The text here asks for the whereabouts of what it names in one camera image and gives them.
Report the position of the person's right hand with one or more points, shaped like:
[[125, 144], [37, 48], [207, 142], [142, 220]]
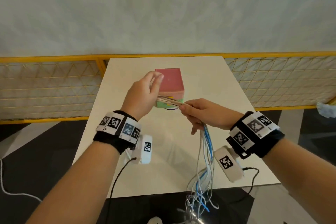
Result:
[[212, 115]]

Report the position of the person's left hand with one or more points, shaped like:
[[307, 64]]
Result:
[[140, 97]]

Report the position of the pink and green drawer box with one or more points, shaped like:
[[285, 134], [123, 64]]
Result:
[[172, 79]]

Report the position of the person's left forearm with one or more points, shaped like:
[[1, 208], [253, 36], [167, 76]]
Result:
[[78, 184]]

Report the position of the person's right forearm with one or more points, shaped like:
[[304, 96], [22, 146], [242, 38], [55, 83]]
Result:
[[304, 179]]

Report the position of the small round blue-rimmed disc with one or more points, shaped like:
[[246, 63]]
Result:
[[172, 109]]

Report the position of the yellow mesh fence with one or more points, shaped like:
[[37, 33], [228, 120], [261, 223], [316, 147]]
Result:
[[52, 59]]

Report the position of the white shoe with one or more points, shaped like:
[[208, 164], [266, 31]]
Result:
[[155, 220]]

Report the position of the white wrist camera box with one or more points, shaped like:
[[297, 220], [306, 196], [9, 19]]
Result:
[[145, 153], [229, 166]]

